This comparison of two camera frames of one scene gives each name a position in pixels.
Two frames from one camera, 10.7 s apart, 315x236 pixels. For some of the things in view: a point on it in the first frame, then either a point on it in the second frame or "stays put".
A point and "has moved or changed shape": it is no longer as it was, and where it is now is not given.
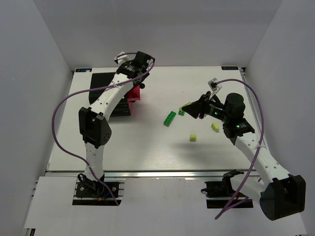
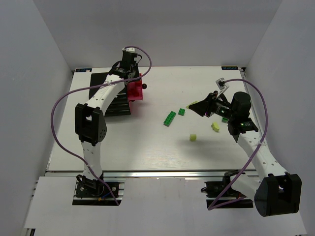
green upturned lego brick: [189, 103] has moved or changed shape
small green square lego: [181, 113] stays put
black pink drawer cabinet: [99, 82] stays put
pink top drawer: [134, 94] stays put
